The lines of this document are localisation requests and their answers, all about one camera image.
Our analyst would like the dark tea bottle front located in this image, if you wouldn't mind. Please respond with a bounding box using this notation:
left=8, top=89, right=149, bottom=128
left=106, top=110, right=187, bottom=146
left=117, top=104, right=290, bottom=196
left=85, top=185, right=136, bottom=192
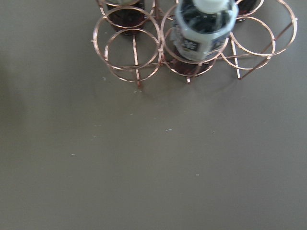
left=171, top=0, right=238, bottom=76

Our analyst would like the copper wire bottle rack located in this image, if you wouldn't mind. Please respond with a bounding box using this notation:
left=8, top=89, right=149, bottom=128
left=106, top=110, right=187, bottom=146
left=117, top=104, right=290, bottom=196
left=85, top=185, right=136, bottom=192
left=92, top=0, right=284, bottom=87

